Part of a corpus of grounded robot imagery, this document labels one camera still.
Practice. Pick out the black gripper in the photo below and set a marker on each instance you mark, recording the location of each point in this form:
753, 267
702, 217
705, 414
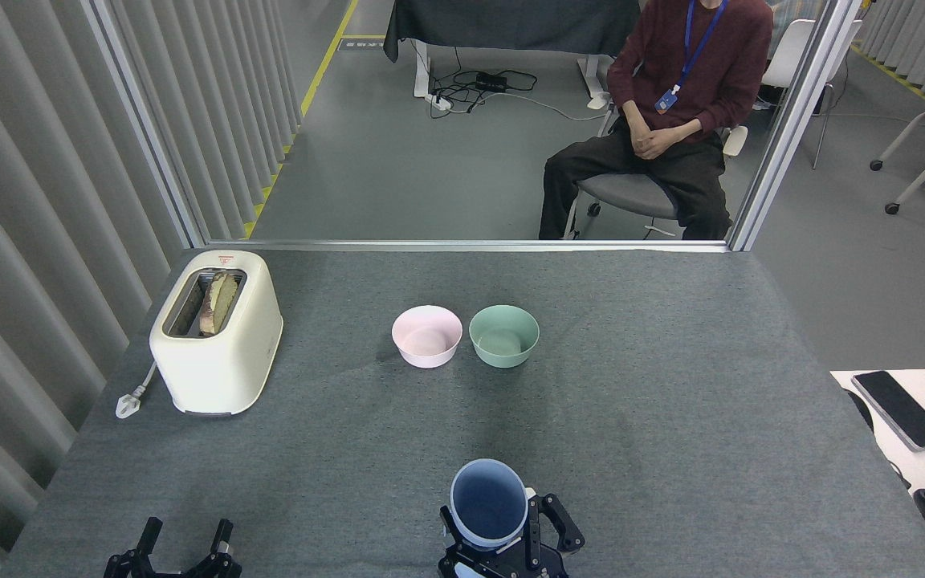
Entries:
511, 566

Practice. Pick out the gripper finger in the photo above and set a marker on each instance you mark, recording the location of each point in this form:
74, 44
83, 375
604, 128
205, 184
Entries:
129, 564
218, 564

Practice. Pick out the blue cup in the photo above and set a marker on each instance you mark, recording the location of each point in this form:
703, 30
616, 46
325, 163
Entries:
488, 502

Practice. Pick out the person's right hand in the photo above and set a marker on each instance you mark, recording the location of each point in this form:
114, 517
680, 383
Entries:
641, 143

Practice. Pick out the person's left hand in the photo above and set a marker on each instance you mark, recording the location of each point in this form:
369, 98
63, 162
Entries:
667, 140

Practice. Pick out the green bowl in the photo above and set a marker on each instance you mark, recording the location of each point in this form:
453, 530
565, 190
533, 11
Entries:
504, 355

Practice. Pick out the cream white toaster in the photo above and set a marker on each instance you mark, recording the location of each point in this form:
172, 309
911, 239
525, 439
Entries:
218, 369

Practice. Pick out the pink bowl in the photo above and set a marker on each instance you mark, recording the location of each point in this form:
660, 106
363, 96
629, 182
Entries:
427, 355

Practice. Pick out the toasted bread slice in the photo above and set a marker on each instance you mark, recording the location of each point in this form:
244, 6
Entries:
219, 303

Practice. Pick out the grey office chair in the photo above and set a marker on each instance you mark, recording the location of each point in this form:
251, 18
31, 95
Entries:
627, 193

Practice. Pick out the black smartphone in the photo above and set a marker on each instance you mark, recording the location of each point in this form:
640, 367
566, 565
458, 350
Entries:
902, 409

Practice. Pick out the white power strip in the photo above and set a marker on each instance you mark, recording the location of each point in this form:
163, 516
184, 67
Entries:
439, 101

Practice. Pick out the black power adapter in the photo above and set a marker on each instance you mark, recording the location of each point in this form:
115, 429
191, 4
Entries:
491, 81

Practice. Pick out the blue id badge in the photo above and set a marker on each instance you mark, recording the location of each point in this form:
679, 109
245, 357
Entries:
666, 101

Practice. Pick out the table with black cloth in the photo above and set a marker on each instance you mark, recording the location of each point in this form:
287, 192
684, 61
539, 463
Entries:
511, 24

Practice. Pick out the white plastic chair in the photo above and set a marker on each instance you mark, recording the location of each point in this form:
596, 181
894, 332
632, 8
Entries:
792, 56

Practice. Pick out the silver frame rail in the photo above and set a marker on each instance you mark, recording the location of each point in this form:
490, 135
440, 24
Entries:
430, 246

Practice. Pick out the silver frame post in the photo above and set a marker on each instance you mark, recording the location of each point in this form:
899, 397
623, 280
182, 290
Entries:
149, 136
792, 120

